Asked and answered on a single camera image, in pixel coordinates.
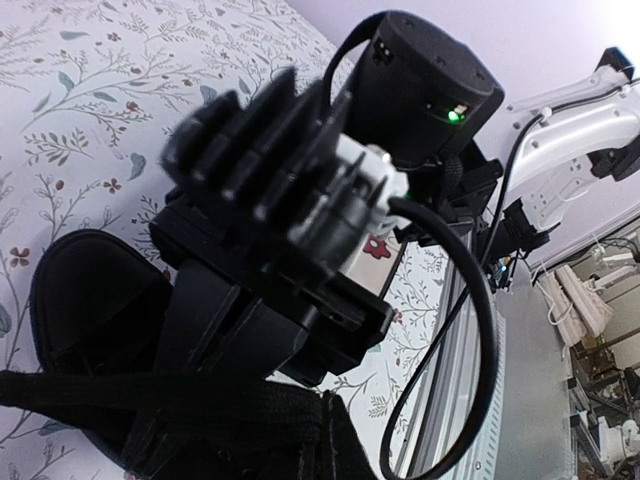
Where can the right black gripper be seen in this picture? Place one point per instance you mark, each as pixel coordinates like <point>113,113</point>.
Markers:
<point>248,301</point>

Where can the black canvas shoe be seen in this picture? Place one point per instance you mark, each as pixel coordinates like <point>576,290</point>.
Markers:
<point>97,309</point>

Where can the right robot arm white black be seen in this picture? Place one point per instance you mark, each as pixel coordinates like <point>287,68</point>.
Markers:
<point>421,96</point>

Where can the floral square plate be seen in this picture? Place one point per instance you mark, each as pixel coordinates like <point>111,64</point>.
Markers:
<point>375,264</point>

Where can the floral patterned table mat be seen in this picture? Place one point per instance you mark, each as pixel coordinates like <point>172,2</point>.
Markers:
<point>90,91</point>

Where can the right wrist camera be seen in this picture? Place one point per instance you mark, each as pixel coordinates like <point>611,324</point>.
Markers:
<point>290,190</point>

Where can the front aluminium rail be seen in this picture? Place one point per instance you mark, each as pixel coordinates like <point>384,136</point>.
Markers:
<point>526,433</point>

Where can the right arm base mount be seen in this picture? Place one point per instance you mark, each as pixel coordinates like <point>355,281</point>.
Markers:
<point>499,272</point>

